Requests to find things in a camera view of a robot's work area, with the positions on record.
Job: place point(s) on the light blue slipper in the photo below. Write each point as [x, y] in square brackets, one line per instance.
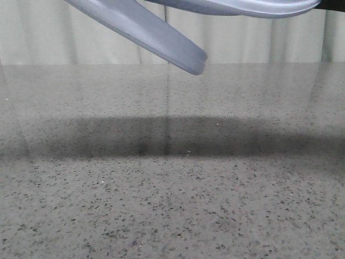
[252, 8]
[136, 23]

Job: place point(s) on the white pleated curtain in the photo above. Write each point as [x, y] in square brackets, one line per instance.
[54, 32]

